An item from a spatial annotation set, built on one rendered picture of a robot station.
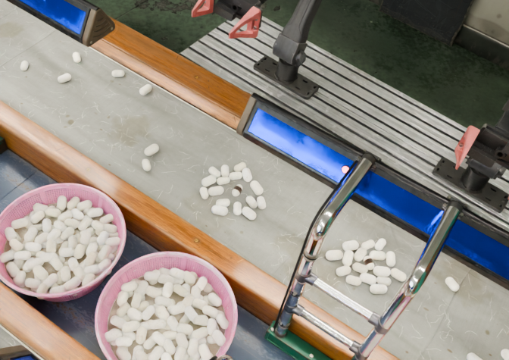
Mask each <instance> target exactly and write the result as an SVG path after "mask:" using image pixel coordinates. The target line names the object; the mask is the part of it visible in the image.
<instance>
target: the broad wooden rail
mask: <svg viewBox="0 0 509 360"><path fill-rule="evenodd" d="M109 17H110V16H109ZM110 19H112V20H113V22H114V23H115V30H114V31H112V32H111V33H109V34H108V35H106V36H105V37H103V38H102V39H100V40H99V41H97V42H96V43H95V44H93V45H91V46H90V47H91V48H93V49H95V50H96V51H98V52H100V53H102V54H103V55H105V56H107V57H109V58H110V59H112V60H114V61H116V62H117V63H119V64H121V65H123V66H124V67H126V68H128V69H129V70H131V71H133V72H134V73H136V74H138V75H139V76H141V77H144V78H145V79H147V80H149V81H150V82H152V83H153V84H155V85H157V86H159V87H161V88H162V89H164V90H166V91H168V92H169V93H171V94H173V95H174V96H176V97H178V98H179V99H182V100H183V101H184V102H187V103H189V104H190V105H192V106H194V107H195V108H197V109H198V110H200V111H203V112H204V113H205V114H208V115H209V116H211V117H213V118H214V119H216V120H218V121H219V122H221V123H223V124H225V125H227V126H228V127H230V128H232V129H234V130H235V131H236V128H237V126H238V124H239V121H240V119H241V116H242V114H243V111H244V110H245V107H246V105H247V103H248V100H249V98H250V96H251V94H250V93H248V92H246V91H243V90H242V89H240V88H239V87H238V86H235V85H233V84H231V83H230V82H228V81H226V80H224V79H223V78H221V77H219V76H217V75H216V74H213V73H211V72H210V71H208V70H206V69H204V68H203V67H201V66H199V65H197V64H195V63H193V62H192V61H190V60H188V59H186V58H184V57H183V56H181V55H178V54H177V53H176V52H173V51H171V50H170V49H168V48H166V47H164V46H162V45H161V44H159V43H157V42H156V41H154V40H152V39H149V38H148V37H147V36H144V35H142V34H141V33H139V32H137V31H135V30H133V29H132V28H130V27H128V26H126V25H125V24H123V23H121V22H119V21H117V20H115V19H114V18H112V17H110Z"/></svg>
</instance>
